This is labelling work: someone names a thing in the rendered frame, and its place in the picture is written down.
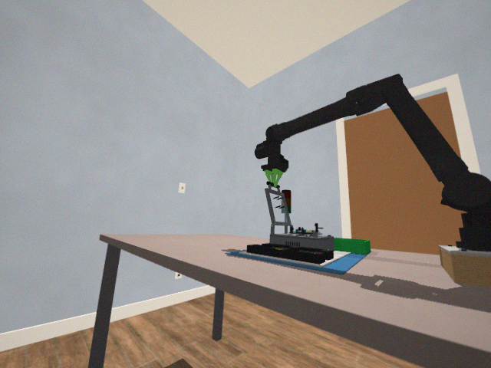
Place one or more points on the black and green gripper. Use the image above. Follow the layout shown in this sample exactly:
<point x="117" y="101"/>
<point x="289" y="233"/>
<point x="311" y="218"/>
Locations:
<point x="273" y="168"/>

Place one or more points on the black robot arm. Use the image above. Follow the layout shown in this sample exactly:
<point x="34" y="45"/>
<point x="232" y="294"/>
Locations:
<point x="463" y="190"/>

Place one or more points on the green bin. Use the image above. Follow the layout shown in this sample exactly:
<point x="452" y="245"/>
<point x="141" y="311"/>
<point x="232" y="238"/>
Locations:
<point x="358" y="246"/>

